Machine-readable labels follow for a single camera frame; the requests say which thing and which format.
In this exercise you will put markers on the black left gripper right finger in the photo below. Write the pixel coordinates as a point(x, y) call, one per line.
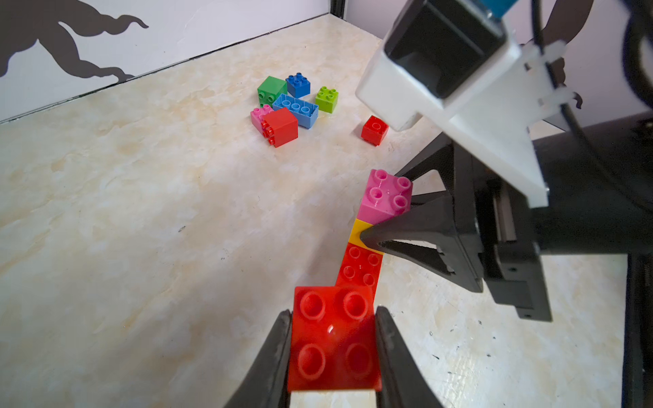
point(402, 382)

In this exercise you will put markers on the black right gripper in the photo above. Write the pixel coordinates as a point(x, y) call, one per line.
point(622, 151)

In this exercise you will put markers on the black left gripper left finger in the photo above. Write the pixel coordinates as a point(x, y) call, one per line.
point(265, 384)

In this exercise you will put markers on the pink lego brick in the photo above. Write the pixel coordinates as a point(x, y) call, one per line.
point(257, 116)
point(386, 196)

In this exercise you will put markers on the red square lego brick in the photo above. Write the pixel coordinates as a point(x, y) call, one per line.
point(333, 345)
point(374, 131)

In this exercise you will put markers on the yellow lego brick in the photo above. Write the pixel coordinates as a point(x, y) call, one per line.
point(355, 235)

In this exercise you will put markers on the long red lego brick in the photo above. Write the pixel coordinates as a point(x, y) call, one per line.
point(360, 268)

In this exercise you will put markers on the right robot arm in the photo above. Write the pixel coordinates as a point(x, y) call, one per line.
point(637, 331)

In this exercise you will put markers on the small lime lego brick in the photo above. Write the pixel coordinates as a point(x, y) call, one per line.
point(327, 99)

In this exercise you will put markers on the long blue lego brick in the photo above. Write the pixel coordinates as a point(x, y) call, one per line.
point(305, 112)

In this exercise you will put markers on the tall red lego brick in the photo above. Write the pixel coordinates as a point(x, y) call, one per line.
point(280, 127)

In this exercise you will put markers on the small blue lego brick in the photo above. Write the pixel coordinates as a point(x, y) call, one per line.
point(298, 86)

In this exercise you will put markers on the dark green lego brick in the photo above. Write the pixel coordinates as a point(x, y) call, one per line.
point(270, 90)

